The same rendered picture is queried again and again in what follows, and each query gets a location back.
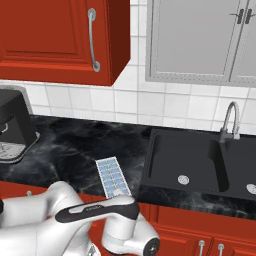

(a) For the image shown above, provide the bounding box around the silver wall cupboard handle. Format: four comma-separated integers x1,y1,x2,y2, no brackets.
87,7,101,73

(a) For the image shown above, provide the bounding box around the black coffee machine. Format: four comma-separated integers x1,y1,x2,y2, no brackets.
0,88,41,164

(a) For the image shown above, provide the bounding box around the white ice cube tray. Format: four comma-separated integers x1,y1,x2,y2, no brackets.
95,156,133,199

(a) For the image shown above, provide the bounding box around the red wall cupboard door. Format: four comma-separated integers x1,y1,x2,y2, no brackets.
0,0,112,87

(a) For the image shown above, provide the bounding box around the grey sink tap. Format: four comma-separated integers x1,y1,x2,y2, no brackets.
218,101,241,144

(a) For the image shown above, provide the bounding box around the red base cupboard door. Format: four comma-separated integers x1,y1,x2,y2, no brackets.
209,237,256,256
150,225,214,256

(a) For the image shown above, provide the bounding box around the red drawer front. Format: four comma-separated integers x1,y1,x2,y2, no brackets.
0,180,49,200

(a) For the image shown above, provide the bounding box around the grey framed window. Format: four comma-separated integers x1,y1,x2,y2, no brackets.
145,0,256,88

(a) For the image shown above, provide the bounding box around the red false drawer panel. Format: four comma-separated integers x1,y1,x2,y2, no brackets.
156,205,256,242

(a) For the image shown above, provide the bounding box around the black double sink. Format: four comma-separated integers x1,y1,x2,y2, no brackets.
139,128,256,202

